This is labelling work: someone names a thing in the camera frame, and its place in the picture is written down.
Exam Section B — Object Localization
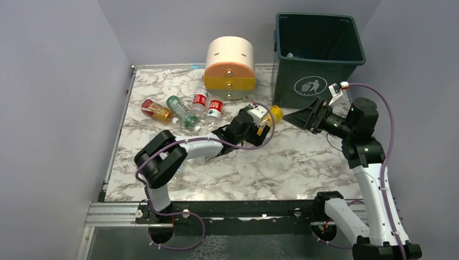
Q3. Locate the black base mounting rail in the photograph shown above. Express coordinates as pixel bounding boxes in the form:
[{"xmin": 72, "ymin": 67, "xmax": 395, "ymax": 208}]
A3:
[{"xmin": 135, "ymin": 199, "xmax": 337, "ymax": 242}]

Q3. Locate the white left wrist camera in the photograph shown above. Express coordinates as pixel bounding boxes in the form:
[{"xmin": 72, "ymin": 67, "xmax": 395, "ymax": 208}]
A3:
[{"xmin": 247, "ymin": 105, "xmax": 267, "ymax": 126}]

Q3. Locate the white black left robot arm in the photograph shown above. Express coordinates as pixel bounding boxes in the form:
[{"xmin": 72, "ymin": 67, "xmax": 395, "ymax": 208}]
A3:
[{"xmin": 134, "ymin": 106, "xmax": 273, "ymax": 213}]

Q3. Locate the clear bottle red label left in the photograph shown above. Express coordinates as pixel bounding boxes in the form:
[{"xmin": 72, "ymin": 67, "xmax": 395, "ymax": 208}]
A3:
[{"xmin": 191, "ymin": 87, "xmax": 208, "ymax": 113}]

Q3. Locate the clear bottle red label right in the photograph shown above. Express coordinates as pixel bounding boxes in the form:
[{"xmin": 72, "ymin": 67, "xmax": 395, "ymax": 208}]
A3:
[{"xmin": 205, "ymin": 95, "xmax": 224, "ymax": 133}]

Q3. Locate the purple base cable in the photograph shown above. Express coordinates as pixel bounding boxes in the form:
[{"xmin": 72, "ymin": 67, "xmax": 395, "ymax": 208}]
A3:
[
  {"xmin": 310, "ymin": 199, "xmax": 366, "ymax": 250},
  {"xmin": 147, "ymin": 211, "xmax": 206, "ymax": 251}
]

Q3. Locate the green tinted water bottle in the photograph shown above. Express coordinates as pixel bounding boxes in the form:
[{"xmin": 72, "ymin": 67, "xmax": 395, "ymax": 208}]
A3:
[{"xmin": 166, "ymin": 95, "xmax": 201, "ymax": 133}]

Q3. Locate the red label amber tea bottle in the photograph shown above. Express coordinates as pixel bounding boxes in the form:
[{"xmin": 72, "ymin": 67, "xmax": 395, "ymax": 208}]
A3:
[{"xmin": 141, "ymin": 99, "xmax": 179, "ymax": 125}]

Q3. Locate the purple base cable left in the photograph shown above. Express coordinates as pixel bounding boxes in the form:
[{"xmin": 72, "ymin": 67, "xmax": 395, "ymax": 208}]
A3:
[{"xmin": 147, "ymin": 211, "xmax": 206, "ymax": 251}]

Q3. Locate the cream orange yellow drawer unit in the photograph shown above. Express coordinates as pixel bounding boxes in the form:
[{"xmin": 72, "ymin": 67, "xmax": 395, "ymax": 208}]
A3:
[{"xmin": 202, "ymin": 36, "xmax": 256, "ymax": 100}]

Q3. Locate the clear bottle dark green label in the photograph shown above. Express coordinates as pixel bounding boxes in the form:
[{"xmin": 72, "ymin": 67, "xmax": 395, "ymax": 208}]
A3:
[{"xmin": 239, "ymin": 102, "xmax": 257, "ymax": 112}]

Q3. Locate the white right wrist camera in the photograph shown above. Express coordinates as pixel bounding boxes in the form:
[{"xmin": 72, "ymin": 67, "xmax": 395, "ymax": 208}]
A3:
[{"xmin": 328, "ymin": 81, "xmax": 350, "ymax": 106}]

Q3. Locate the yellow juice bottle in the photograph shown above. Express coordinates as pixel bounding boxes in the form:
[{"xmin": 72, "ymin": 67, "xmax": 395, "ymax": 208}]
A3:
[{"xmin": 257, "ymin": 105, "xmax": 284, "ymax": 136}]

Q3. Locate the dark green plastic bin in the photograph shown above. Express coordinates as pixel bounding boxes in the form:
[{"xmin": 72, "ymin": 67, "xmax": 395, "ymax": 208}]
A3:
[{"xmin": 271, "ymin": 12, "xmax": 366, "ymax": 109}]

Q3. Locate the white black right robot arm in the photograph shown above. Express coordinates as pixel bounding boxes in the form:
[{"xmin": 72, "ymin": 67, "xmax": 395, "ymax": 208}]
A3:
[{"xmin": 283, "ymin": 97, "xmax": 422, "ymax": 259}]

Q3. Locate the clear bottle red label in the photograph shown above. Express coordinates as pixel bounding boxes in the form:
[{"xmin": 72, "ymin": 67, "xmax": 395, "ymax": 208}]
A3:
[
  {"xmin": 191, "ymin": 87, "xmax": 208, "ymax": 113},
  {"xmin": 205, "ymin": 95, "xmax": 224, "ymax": 133}
]

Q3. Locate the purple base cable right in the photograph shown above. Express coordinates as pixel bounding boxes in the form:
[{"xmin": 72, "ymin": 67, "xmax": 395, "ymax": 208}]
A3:
[{"xmin": 310, "ymin": 199, "xmax": 366, "ymax": 250}]

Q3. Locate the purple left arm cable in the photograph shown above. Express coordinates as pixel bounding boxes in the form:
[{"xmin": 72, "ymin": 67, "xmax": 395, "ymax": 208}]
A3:
[{"xmin": 135, "ymin": 102, "xmax": 276, "ymax": 216}]

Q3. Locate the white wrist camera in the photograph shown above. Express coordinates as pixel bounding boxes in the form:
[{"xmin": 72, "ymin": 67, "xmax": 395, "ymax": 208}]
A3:
[
  {"xmin": 247, "ymin": 105, "xmax": 267, "ymax": 126},
  {"xmin": 328, "ymin": 81, "xmax": 350, "ymax": 106}
]

